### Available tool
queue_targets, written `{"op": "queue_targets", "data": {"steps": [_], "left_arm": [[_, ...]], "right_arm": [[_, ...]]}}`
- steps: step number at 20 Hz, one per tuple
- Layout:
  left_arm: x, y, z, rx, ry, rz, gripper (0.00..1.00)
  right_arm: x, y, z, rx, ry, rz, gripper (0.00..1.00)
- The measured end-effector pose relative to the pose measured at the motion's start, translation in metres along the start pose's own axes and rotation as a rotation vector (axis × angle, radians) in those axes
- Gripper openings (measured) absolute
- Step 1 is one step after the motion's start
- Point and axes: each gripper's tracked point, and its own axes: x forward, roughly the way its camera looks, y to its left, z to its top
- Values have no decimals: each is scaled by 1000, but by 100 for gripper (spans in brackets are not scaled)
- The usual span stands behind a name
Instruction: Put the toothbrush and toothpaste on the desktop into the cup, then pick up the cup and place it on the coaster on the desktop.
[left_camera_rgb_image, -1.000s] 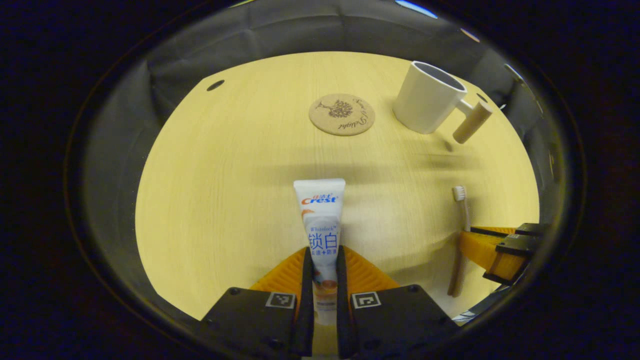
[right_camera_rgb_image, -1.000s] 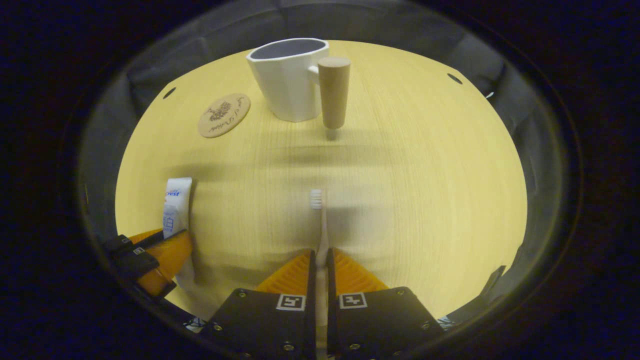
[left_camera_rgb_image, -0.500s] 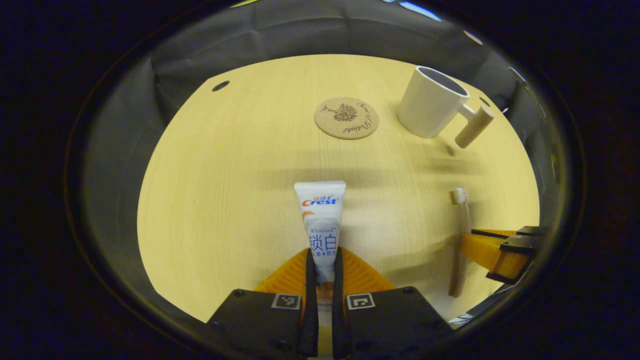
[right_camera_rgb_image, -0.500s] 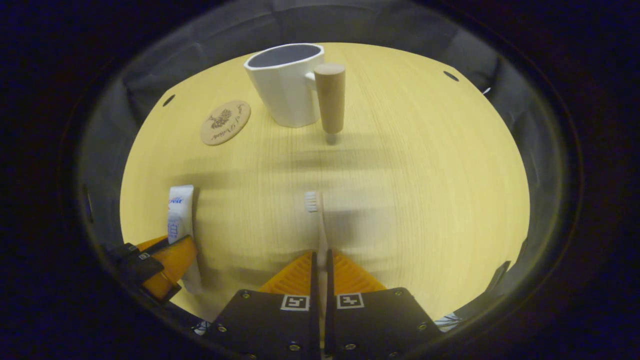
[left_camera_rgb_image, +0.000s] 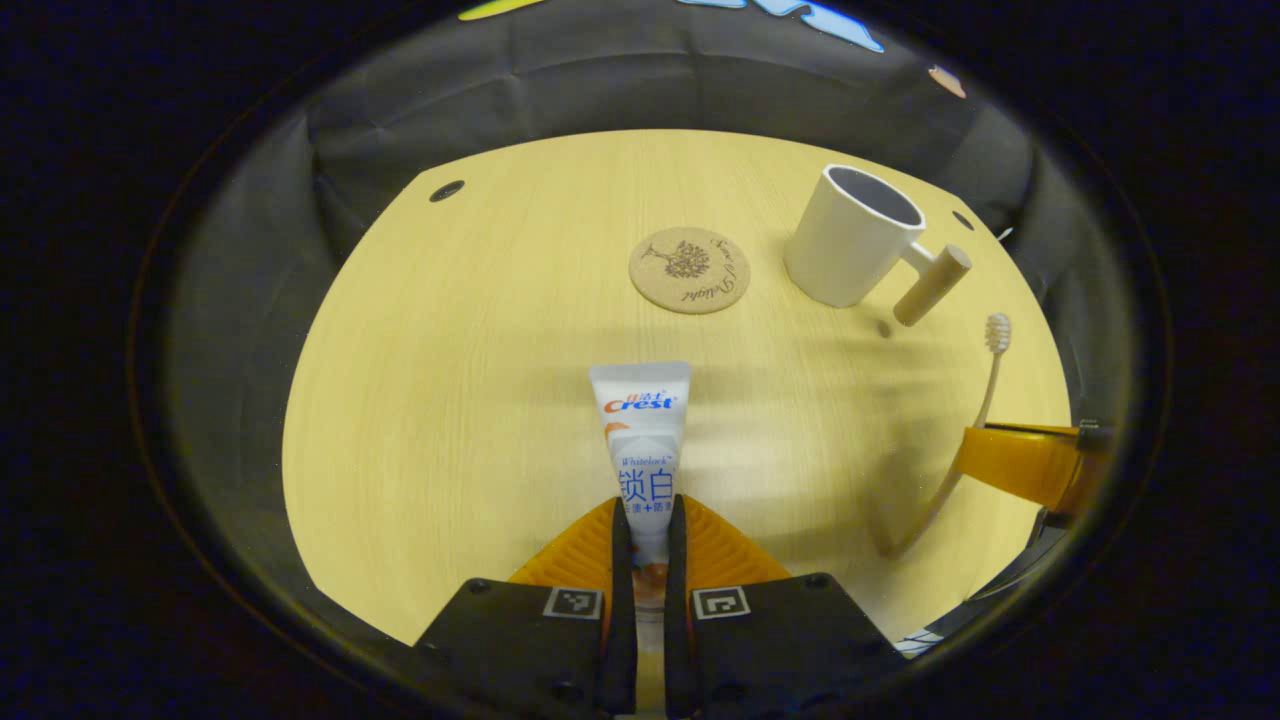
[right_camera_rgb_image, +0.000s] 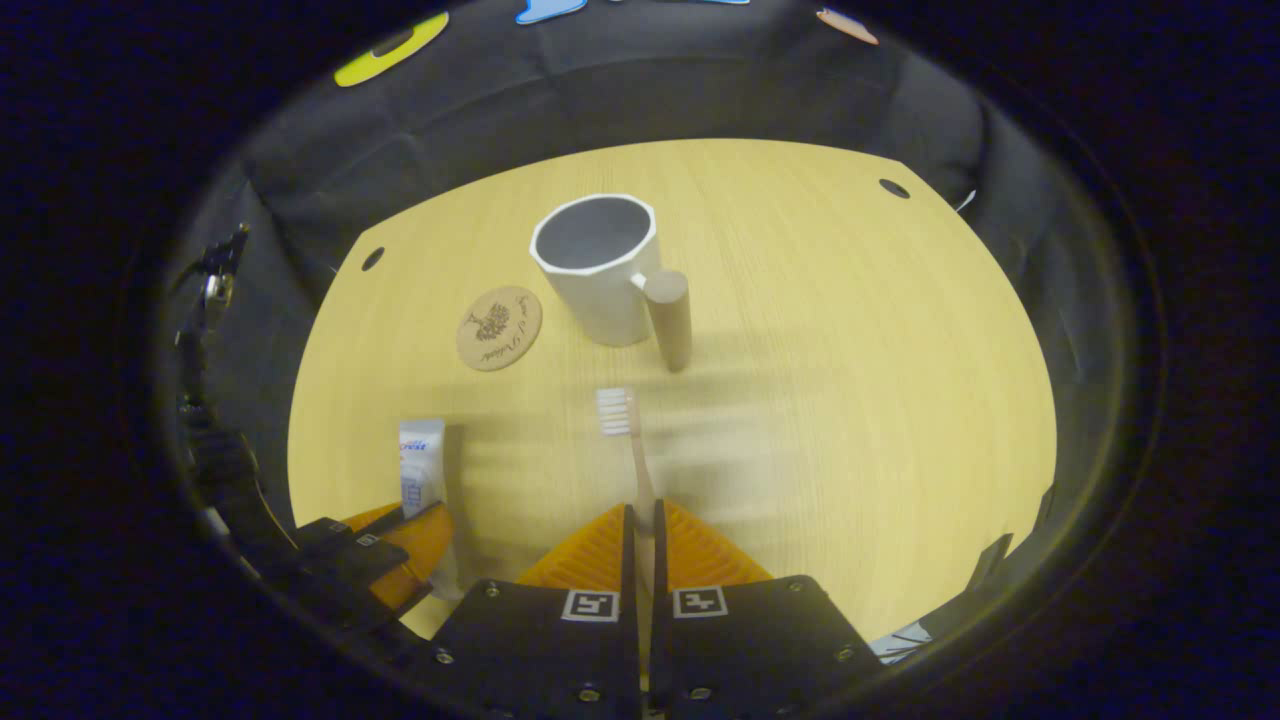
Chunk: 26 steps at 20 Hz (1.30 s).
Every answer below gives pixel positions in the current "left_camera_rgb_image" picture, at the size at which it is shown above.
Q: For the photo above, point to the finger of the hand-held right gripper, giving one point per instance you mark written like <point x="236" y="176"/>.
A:
<point x="1010" y="465"/>

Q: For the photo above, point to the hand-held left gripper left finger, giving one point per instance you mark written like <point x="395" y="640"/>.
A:
<point x="621" y="600"/>

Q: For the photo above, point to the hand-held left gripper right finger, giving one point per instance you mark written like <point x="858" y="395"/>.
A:
<point x="677" y="600"/>

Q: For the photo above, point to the beige toothbrush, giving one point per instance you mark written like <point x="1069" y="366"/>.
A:
<point x="990" y="385"/>

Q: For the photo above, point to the white toothpaste tube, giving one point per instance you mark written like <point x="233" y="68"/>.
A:
<point x="642" y="420"/>

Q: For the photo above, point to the round cork coaster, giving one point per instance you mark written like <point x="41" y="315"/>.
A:
<point x="690" y="270"/>

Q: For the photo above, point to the light wooden desktop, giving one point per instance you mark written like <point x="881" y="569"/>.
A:
<point x="450" y="400"/>

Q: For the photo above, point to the black desk grommet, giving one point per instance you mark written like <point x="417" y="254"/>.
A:
<point x="962" y="219"/>
<point x="447" y="190"/>

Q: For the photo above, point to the black backdrop cloth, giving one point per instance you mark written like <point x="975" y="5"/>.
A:
<point x="260" y="300"/>

